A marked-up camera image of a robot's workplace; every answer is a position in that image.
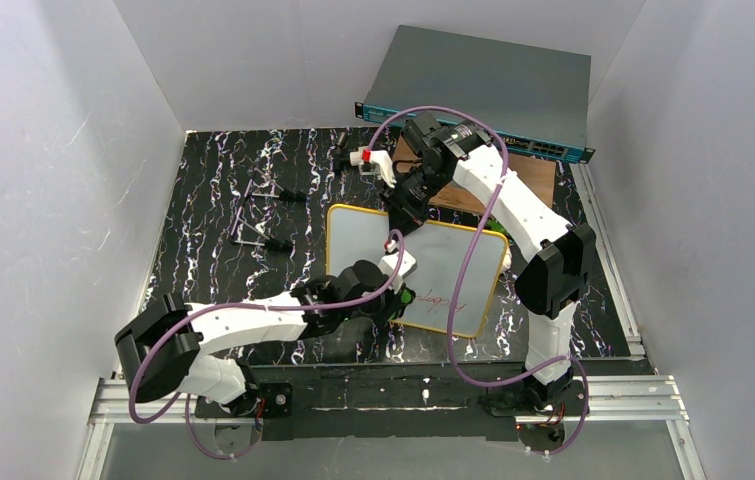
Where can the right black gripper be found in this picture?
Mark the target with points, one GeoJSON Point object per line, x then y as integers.
{"type": "Point", "coordinates": [401, 201]}

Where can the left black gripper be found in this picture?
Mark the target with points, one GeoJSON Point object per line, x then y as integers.
{"type": "Point", "coordinates": [389, 302]}

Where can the green bone-shaped eraser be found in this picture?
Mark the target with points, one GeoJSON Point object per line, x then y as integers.
{"type": "Point", "coordinates": [400, 302]}

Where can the yellow-framed whiteboard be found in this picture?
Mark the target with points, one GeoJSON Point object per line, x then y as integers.
{"type": "Point", "coordinates": [356, 233]}

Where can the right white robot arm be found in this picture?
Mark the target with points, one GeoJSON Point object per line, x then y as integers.
{"type": "Point", "coordinates": [558, 253]}

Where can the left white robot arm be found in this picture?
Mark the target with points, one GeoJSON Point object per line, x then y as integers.
{"type": "Point", "coordinates": [172, 345]}

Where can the black and white marker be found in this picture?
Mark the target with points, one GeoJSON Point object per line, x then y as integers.
{"type": "Point", "coordinates": [342, 157]}

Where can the wooden board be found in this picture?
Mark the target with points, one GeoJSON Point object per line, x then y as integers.
{"type": "Point", "coordinates": [537, 174]}

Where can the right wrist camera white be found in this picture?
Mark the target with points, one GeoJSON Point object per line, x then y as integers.
{"type": "Point", "coordinates": [381, 162]}

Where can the teal network switch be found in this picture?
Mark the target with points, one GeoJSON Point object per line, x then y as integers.
{"type": "Point", "coordinates": [535, 98]}

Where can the aluminium frame rail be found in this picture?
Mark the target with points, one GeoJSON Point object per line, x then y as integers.
{"type": "Point", "coordinates": [366, 425]}

